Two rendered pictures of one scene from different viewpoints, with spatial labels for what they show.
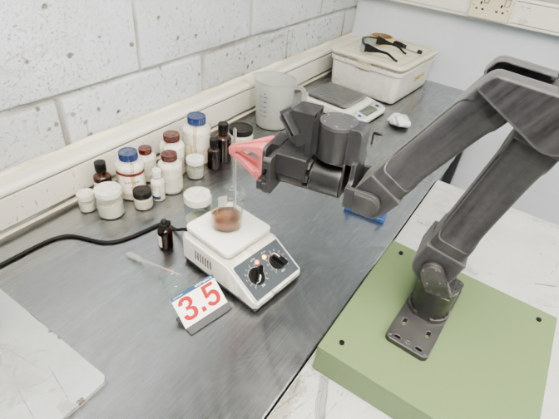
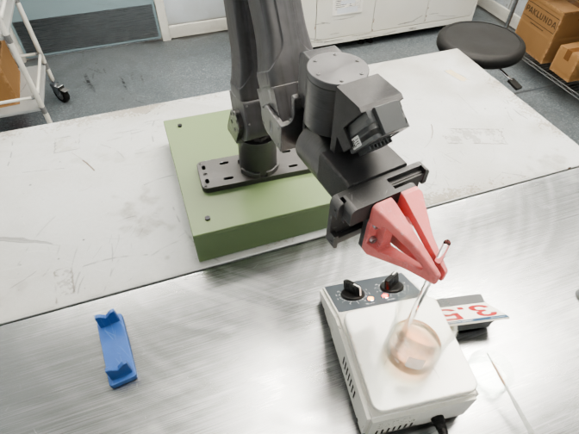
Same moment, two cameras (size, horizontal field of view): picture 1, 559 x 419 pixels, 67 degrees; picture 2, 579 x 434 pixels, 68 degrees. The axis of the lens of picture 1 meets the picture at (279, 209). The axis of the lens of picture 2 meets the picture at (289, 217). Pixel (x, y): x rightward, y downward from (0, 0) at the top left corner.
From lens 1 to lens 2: 0.89 m
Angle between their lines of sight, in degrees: 87
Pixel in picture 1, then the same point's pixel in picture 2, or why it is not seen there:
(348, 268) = (250, 278)
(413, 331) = (294, 158)
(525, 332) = (204, 126)
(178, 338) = (494, 298)
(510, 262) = (75, 194)
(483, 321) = (223, 143)
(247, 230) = (383, 324)
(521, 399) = not seen: hidden behind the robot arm
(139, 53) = not seen: outside the picture
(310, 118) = (379, 82)
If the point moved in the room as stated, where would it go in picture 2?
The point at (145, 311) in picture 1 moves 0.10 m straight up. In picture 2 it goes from (531, 351) to (567, 315)
